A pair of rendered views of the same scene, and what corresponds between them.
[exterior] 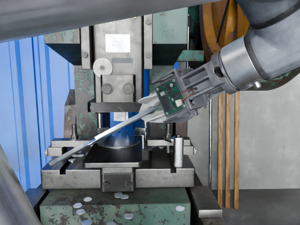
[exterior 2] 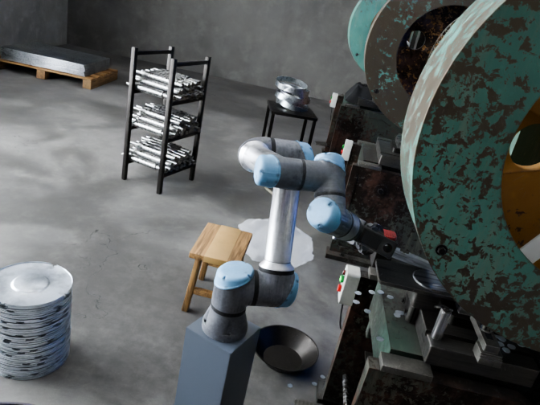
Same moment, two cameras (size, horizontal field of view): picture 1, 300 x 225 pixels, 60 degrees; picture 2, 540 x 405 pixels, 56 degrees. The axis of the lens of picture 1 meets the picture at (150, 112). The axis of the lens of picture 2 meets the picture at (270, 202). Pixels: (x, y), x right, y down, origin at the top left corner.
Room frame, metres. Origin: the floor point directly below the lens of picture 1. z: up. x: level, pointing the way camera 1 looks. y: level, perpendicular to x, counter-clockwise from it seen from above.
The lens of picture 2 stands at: (0.30, -1.30, 1.51)
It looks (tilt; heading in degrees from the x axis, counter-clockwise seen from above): 23 degrees down; 94
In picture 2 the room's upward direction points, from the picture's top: 12 degrees clockwise
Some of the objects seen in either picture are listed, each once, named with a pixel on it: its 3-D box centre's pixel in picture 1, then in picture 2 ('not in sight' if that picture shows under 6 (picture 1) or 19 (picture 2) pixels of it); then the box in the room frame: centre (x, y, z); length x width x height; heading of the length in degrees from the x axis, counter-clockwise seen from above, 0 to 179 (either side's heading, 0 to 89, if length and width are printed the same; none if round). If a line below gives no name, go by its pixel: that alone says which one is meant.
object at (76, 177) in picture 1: (122, 161); (462, 318); (0.86, 0.10, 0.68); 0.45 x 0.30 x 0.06; 92
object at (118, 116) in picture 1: (121, 114); not in sight; (0.86, 0.10, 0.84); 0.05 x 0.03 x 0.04; 92
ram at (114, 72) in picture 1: (119, 53); not in sight; (0.82, 0.10, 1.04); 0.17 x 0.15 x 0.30; 2
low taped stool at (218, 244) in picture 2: not in sight; (218, 271); (-0.04, 0.83, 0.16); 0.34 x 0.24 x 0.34; 90
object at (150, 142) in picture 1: (170, 138); (486, 330); (0.87, -0.07, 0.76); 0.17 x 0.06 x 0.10; 92
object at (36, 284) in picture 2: not in sight; (30, 283); (-0.61, 0.17, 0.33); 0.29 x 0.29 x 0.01
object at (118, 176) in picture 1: (117, 168); (411, 294); (0.69, 0.09, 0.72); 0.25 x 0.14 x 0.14; 2
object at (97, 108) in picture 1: (121, 107); not in sight; (0.87, 0.10, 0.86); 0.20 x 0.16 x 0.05; 92
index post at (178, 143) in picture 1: (178, 150); (441, 322); (0.74, -0.08, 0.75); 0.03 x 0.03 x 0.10; 2
